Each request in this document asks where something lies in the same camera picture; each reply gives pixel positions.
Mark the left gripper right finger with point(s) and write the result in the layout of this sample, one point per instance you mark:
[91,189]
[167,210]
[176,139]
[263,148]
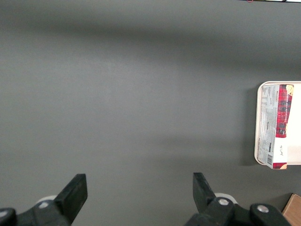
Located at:
[204,200]

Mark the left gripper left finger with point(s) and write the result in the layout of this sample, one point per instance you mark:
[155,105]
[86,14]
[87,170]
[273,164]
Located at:
[68,202]

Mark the cream plastic tray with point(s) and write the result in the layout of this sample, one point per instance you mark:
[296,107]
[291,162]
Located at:
[296,117]

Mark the wooden drawer cabinet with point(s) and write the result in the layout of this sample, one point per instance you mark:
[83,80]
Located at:
[294,212]

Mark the red tartan cookie box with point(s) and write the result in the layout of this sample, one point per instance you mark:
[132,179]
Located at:
[282,113]

